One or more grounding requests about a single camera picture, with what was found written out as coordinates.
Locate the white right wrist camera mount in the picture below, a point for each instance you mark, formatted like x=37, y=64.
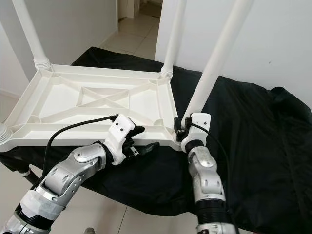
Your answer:
x=197, y=127

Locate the white plastic table leg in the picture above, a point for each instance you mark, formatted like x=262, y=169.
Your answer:
x=219, y=53
x=4, y=134
x=173, y=34
x=31, y=34

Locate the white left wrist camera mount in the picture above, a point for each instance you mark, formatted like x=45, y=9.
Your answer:
x=121, y=134

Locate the black metal table leg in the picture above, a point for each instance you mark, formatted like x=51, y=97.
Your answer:
x=32, y=176

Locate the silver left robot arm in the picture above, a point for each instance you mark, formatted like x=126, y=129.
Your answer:
x=78, y=170

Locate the white plastic table top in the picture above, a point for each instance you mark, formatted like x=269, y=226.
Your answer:
x=68, y=102

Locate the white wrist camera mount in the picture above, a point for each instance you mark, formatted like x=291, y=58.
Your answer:
x=197, y=127
x=121, y=134

